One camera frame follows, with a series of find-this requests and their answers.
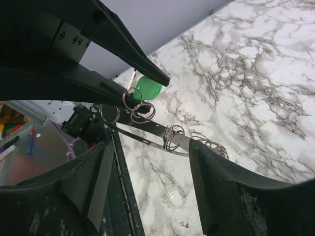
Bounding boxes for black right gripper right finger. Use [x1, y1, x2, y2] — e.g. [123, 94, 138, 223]
[189, 140, 315, 236]

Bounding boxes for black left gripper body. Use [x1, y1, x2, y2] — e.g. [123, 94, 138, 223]
[0, 0, 90, 66]

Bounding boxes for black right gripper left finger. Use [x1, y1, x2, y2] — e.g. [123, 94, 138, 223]
[0, 141, 114, 236]

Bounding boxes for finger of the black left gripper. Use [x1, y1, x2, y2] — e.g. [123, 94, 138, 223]
[0, 66, 139, 108]
[61, 0, 170, 86]

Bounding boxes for markers beside table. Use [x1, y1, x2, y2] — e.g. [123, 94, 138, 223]
[0, 124, 22, 160]

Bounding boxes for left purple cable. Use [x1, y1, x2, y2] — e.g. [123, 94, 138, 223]
[58, 127, 84, 158]

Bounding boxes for blue handled screwdriver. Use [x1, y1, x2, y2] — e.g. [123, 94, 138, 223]
[26, 124, 35, 155]

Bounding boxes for black mounting rail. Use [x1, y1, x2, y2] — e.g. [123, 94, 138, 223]
[99, 128, 145, 236]

